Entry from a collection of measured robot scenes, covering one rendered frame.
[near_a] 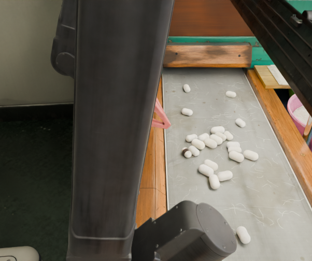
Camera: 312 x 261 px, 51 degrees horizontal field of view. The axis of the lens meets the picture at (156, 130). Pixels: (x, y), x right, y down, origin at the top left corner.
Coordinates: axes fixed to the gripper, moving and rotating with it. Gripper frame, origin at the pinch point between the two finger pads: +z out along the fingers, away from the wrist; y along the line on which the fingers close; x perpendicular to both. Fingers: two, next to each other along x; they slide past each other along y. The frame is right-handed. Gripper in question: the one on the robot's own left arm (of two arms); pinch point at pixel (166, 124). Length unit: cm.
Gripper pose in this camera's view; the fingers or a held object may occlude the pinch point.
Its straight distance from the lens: 71.4
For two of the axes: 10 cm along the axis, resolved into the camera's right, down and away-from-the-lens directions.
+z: 7.6, 5.2, 3.9
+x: -6.5, 6.2, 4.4
